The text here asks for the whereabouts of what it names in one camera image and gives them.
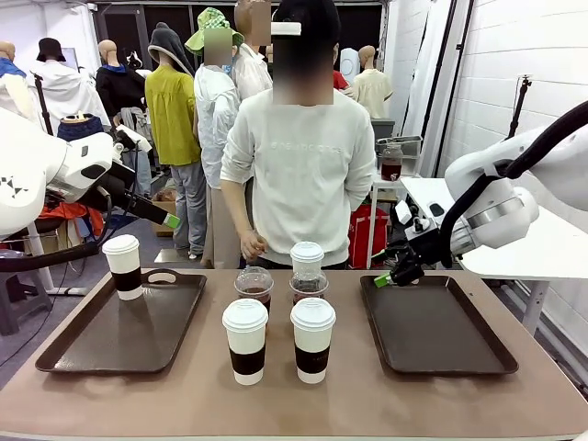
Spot orange cloth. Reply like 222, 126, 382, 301
38, 201, 107, 241

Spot black tripod stand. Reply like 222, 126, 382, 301
28, 73, 56, 137

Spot glass jar dark liquid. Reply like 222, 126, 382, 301
380, 142, 405, 182

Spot black light stand pole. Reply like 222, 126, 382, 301
424, 0, 461, 178

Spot mannequin yellow top grey hood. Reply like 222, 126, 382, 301
144, 21, 209, 261

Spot person's right hand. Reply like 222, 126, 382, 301
239, 228, 269, 262

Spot black tripod white head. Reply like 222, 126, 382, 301
506, 73, 535, 140

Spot mannequin black hat white coat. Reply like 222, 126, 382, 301
28, 38, 112, 136

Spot person in white shirt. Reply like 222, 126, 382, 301
232, 0, 276, 103

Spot black cap white brim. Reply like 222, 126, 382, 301
270, 0, 342, 47

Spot grey plastic stool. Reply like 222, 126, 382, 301
0, 270, 53, 337

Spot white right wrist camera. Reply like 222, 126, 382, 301
393, 199, 446, 233

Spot white side table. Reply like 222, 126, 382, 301
399, 176, 567, 336

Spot mannequin in beige shirt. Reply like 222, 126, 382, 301
351, 44, 395, 121

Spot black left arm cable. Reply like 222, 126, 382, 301
0, 183, 114, 273

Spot clear plastic cup domed lid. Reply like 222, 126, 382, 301
233, 266, 276, 318
288, 269, 330, 307

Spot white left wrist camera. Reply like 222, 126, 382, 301
114, 126, 153, 154

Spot person in white sweater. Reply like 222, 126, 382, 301
219, 43, 377, 270

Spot person's right forearm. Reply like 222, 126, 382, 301
220, 178, 254, 236

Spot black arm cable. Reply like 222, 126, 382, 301
438, 98, 588, 270
0, 183, 114, 273

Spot mannequin with blue scarf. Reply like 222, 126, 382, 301
0, 40, 36, 126

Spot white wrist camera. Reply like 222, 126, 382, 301
114, 126, 153, 154
393, 199, 446, 233

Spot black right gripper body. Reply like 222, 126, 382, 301
386, 223, 455, 277

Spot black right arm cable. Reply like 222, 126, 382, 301
438, 98, 588, 270

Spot white desk leg frame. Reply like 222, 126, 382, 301
26, 223, 89, 297

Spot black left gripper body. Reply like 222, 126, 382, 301
80, 160, 149, 216

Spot hanging blue jeans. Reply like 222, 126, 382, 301
119, 106, 155, 199

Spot dark brown plastic tray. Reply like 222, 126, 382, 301
359, 274, 520, 376
35, 268, 209, 375

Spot person green hat white jacket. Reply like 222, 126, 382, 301
185, 6, 245, 270

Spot red shopping bag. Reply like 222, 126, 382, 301
347, 203, 390, 270

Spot brown cardboard box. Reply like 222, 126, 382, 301
151, 187, 178, 238

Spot mannequin in black sweater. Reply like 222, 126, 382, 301
95, 40, 150, 123

